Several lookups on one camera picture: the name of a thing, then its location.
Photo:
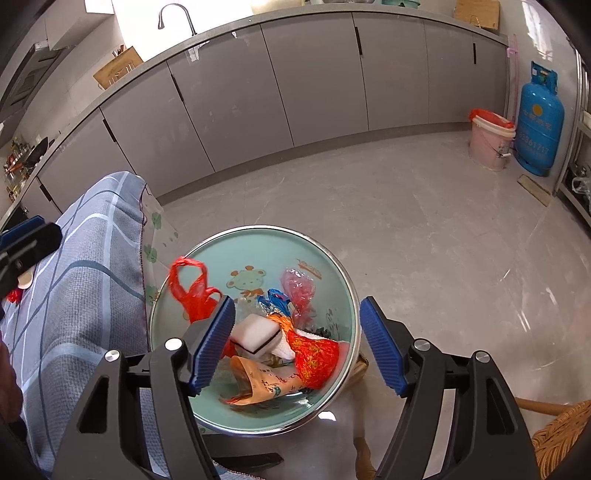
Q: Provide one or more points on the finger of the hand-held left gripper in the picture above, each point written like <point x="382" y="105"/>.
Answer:
<point x="21" y="233"/>

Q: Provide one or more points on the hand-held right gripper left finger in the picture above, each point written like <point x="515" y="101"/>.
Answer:
<point x="214" y="341"/>

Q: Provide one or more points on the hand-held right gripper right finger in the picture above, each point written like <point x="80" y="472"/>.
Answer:
<point x="383" y="350"/>

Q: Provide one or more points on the white foam sponge block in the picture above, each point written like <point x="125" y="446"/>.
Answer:
<point x="251" y="332"/>

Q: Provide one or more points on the red mesh net bag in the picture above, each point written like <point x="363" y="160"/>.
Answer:
<point x="14" y="295"/>
<point x="196" y="304"/>

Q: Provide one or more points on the white paper cup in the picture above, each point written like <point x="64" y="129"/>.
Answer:
<point x="24" y="280"/>

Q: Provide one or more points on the orange snack packet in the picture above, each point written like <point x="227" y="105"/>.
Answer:
<point x="268" y="378"/>

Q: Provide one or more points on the red printed plastic bag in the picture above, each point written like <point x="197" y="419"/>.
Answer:
<point x="316" y="360"/>

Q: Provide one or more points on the blue foil wrapper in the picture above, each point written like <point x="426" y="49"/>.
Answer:
<point x="274" y="300"/>

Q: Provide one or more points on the teal enamel basin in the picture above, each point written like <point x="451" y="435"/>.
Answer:
<point x="212" y="251"/>

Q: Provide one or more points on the pink cellophane wrapper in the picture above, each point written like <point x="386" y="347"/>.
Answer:
<point x="300" y="288"/>

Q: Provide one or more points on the person's left forearm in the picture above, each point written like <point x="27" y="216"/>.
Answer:
<point x="8" y="383"/>

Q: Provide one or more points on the metal spice rack with bottles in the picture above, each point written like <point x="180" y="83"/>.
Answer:
<point x="16" y="166"/>

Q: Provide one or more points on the black wok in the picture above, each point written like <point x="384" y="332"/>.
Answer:
<point x="37" y="154"/>

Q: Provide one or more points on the blue plaid tablecloth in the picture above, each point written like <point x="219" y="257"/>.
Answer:
<point x="78" y="323"/>

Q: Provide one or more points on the wooden stool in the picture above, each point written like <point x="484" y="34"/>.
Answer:
<point x="362" y="457"/>

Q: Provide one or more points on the white printed plastic table cover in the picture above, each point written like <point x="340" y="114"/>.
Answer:
<point x="159" y="230"/>

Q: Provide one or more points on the black range hood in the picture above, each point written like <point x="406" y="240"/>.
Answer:
<point x="27" y="78"/>

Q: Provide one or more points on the wicker chair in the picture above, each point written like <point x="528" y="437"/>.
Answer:
<point x="568" y="438"/>

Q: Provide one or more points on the wooden plank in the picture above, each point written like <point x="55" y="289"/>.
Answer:
<point x="535" y="190"/>

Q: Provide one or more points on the pink plastic bucket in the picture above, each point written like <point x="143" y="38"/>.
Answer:
<point x="487" y="147"/>

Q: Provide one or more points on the red plastic bucket liner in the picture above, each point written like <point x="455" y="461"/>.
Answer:
<point x="485" y="114"/>

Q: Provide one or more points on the grey kitchen base cabinets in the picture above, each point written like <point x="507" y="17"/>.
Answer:
<point x="277" y="83"/>

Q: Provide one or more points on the blue gas cylinder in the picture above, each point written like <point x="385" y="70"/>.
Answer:
<point x="538" y="134"/>

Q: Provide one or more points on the metal shelf rack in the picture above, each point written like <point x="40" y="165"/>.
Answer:
<point x="569" y="157"/>

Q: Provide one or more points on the metal kitchen faucet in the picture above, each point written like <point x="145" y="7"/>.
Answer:
<point x="184" y="14"/>

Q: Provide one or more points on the pink plastic stick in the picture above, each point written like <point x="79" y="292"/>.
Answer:
<point x="512" y="50"/>

